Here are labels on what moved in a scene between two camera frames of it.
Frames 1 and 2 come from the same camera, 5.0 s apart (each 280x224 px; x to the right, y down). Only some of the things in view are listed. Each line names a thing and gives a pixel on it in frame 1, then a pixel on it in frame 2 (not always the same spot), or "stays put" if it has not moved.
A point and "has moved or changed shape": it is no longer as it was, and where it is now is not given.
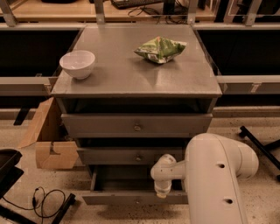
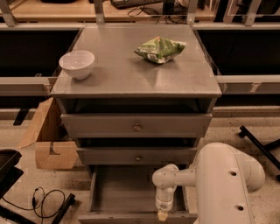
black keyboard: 130,3 stays put
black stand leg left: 20,219 stays put
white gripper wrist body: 162,186 → 163,205
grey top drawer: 137,125 stays put
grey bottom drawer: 130,185 has moved or changed shape
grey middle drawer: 115,156 stays put
